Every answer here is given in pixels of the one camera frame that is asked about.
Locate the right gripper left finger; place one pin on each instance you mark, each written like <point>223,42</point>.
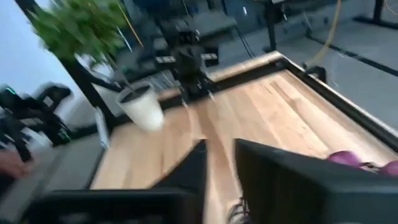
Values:
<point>140,207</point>

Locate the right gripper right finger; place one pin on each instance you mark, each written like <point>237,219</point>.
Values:
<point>311,193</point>

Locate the purple grape bunch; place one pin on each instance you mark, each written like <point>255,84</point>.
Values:
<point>345,157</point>

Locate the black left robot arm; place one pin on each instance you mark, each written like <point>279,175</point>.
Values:
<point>189,62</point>

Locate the white plant pot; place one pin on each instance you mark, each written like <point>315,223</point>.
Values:
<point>143,107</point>

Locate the person's hand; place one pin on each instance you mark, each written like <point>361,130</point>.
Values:
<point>12,163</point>

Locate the black teleoperation device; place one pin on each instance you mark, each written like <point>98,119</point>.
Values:
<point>34,115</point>

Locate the green leafy potted plant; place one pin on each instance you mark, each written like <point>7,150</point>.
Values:
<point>77,28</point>

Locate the grey side table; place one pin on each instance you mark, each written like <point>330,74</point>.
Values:
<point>214,22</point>

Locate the black metal post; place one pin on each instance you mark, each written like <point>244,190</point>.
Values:
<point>271,28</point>

